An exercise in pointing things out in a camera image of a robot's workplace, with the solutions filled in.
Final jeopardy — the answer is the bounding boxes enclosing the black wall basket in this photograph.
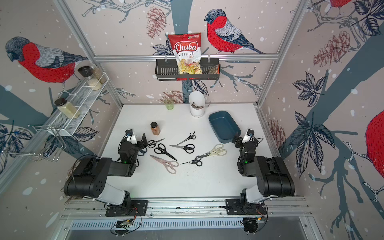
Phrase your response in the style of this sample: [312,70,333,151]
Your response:
[155,59,220,81]

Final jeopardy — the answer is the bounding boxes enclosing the pink kitchen scissors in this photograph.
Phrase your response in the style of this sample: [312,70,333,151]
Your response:
[150,155,179,175]

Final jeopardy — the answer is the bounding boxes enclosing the wire rack hooks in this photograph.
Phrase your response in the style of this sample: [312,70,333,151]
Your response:
[1,125,69,162]

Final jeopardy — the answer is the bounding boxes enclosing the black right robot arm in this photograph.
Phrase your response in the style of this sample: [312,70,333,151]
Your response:
[232,129,296,205]

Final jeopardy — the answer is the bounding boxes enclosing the teal plastic storage box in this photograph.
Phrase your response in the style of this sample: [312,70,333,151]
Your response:
[209,111,241,144]

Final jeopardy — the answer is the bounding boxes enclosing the red pepper spice jar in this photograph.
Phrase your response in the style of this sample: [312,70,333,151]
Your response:
[150,122,161,136]

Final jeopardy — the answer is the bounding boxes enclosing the large black scissors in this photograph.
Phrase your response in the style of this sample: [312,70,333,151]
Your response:
[154,144,178,161]

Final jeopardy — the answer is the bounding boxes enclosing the white cylindrical utensil holder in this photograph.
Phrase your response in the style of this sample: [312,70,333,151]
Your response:
[189,91,206,118]

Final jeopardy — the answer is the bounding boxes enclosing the black-lid spice jar on shelf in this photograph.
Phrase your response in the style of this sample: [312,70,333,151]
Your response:
[78,66,103,91]

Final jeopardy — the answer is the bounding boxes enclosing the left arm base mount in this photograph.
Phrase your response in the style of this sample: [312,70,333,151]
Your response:
[105,200,149,217]

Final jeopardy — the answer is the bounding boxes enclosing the glass jar behind on shelf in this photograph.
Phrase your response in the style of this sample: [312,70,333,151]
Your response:
[91,65,106,84]

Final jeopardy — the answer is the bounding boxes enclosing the white wire wall shelf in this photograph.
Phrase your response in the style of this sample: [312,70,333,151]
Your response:
[44,73,110,136]

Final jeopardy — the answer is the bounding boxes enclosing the red Chuba chips bag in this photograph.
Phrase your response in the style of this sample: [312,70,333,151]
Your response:
[169,33,203,75]

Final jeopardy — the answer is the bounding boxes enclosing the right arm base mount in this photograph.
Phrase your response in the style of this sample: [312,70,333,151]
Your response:
[224,199,267,216]

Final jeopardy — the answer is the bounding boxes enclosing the green glass cup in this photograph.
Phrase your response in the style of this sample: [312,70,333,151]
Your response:
[164,98,174,111]

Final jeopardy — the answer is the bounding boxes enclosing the small black scissors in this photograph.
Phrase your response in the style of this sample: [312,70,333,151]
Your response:
[177,132,196,146]

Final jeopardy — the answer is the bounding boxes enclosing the yellow spice jar on shelf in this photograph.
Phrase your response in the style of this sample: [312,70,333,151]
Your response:
[54,98,80,119]

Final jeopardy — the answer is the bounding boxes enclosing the dark blue handled scissors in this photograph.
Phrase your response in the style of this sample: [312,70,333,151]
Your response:
[138,139,164,157]

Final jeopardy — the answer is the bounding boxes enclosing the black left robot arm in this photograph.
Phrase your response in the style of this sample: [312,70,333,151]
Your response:
[64,129,148,209]

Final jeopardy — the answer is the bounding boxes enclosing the circuit board with wires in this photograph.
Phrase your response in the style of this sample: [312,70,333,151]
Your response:
[110,219,143,237]

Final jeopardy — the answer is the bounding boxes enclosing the beige kitchen scissors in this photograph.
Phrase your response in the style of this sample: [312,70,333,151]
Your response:
[201,144,227,158]

